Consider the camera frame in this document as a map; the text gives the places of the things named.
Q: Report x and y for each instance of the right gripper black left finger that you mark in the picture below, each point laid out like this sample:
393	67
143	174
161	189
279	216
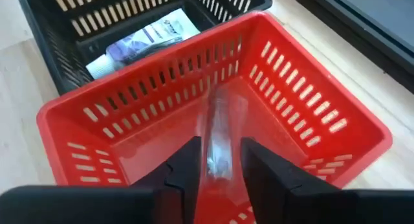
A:
97	204

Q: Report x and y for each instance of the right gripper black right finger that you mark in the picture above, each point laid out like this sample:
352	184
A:
291	198

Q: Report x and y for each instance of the clear plastic bottle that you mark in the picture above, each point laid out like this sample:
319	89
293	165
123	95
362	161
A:
220	136

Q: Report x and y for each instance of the white blue toothpaste tube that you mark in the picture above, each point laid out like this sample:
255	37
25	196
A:
155	33

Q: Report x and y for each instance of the red plastic basket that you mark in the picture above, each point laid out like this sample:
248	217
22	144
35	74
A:
145	146

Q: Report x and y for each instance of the black plastic basket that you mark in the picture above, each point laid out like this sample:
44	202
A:
48	39

